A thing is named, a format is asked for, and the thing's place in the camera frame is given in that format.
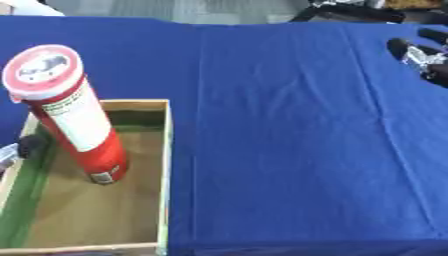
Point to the black chair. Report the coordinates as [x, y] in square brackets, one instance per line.
[356, 14]

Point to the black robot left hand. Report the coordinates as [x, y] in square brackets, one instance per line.
[28, 146]

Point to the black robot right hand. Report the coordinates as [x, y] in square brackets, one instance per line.
[430, 56]

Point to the red white cylindrical bottle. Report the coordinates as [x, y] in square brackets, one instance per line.
[79, 120]

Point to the tan cardboard box green inside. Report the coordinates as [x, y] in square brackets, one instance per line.
[99, 213]

